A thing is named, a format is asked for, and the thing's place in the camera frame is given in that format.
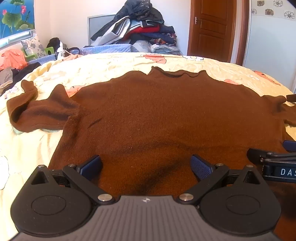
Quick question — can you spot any blue quilted blanket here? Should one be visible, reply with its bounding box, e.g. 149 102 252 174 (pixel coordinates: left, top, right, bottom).
28 44 134 62

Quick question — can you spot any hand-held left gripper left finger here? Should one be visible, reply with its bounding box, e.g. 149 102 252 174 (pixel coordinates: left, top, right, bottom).
31 155 115 205

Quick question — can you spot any grey framed panel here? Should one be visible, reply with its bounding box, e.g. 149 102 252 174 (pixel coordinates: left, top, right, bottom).
87 14 123 45

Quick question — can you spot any brown knit sweater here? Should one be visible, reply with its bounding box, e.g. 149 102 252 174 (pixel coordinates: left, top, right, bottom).
6 66 296 234

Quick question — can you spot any yellow printed bedsheet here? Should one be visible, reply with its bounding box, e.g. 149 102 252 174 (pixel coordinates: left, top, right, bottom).
0 52 296 241

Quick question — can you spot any heap of dark clothes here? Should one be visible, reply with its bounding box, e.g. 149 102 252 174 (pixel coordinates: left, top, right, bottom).
0 62 42 93

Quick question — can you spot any brown wooden door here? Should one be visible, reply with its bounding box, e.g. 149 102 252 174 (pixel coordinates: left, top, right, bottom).
187 0 249 66

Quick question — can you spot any orange cloth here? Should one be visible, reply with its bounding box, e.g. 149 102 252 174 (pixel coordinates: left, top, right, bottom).
0 49 28 71

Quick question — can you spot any white crumpled bag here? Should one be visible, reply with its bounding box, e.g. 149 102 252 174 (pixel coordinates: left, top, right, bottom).
56 42 66 61

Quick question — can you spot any black bag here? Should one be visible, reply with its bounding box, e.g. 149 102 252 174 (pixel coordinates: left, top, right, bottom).
47 37 61 50

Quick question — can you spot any grey cloth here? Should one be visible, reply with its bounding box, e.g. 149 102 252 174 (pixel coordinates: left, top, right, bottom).
0 68 13 88

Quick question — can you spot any pile of clothes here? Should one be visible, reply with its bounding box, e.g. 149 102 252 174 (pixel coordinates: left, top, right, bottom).
90 0 183 56

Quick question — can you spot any lotus wall poster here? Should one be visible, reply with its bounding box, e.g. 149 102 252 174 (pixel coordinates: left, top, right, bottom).
0 0 36 39

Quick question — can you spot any grey floral pillow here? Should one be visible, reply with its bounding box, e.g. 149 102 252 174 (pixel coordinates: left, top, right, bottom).
21 35 48 58

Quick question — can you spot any green plastic basket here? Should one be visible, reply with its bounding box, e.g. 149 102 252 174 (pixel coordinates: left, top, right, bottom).
22 47 36 62

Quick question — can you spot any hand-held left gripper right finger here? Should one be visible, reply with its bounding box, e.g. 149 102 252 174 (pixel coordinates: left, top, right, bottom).
178 154 264 205

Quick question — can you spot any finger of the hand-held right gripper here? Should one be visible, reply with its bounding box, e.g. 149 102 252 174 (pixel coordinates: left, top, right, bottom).
247 148 296 163
282 140 296 153

